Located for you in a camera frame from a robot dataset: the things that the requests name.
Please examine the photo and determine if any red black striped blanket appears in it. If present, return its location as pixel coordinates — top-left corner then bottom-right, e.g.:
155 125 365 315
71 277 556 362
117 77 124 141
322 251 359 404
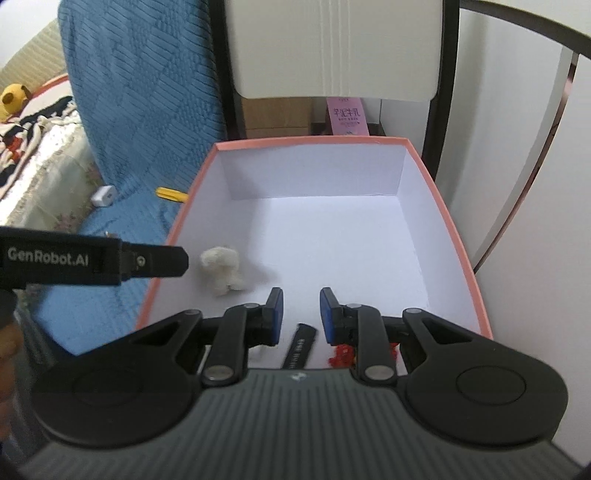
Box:
0 95 83 195

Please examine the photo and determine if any black curved rail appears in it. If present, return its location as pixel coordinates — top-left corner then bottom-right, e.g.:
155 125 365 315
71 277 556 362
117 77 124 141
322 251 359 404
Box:
458 0 591 52

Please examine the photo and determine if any shiny metal strip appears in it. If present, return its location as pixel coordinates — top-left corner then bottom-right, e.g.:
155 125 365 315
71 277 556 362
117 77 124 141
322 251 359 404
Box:
473 50 581 274

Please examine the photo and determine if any white fluffy toy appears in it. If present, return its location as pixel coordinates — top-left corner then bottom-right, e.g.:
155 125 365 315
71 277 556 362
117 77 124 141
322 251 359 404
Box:
198 244 250 298

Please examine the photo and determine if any white chair back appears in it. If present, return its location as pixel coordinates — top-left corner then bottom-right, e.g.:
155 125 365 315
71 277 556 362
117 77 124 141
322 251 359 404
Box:
226 0 447 100

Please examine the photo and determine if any pink carton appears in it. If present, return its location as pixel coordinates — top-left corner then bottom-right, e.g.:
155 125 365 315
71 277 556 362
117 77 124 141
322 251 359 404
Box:
325 96 370 138

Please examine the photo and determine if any yellow plush toy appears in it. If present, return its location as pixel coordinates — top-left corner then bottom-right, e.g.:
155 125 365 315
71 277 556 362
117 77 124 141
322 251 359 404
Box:
0 83 32 120

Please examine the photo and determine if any brown cardboard box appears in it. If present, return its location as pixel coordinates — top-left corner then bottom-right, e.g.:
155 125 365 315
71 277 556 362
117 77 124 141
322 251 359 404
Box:
242 98 311 140

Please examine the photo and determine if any black printed strap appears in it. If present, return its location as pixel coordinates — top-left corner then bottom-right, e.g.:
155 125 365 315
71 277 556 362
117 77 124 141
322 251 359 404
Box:
281 323 318 370

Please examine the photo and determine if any cream quilted headboard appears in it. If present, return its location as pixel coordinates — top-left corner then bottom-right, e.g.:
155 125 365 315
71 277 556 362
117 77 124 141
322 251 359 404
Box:
0 21 68 95

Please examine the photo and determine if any striped pillow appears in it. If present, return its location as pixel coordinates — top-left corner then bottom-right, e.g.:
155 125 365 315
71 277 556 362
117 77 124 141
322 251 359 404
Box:
22 76 75 116

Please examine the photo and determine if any red figurine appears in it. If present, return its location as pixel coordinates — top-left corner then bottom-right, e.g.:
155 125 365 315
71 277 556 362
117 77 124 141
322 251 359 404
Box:
329 340 400 370

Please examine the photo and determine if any pink cardboard box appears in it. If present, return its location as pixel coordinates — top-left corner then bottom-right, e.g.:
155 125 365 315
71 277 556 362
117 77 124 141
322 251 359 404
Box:
135 137 495 371

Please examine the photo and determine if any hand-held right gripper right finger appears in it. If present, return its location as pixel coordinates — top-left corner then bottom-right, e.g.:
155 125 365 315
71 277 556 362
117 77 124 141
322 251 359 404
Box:
320 287 481 385

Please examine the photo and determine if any white charger cube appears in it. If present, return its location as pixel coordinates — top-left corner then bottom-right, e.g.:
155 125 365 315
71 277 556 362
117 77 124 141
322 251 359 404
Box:
91 185 117 208

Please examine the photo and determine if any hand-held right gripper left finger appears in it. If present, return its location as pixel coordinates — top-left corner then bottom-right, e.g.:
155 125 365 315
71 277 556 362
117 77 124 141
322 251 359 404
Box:
129 287 284 387

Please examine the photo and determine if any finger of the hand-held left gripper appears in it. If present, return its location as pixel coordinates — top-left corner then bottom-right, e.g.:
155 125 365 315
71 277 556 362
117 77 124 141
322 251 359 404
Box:
121 244 189 280

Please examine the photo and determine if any blue quilted chair cushion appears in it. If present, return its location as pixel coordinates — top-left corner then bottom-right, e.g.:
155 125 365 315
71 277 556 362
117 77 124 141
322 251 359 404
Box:
58 0 228 356

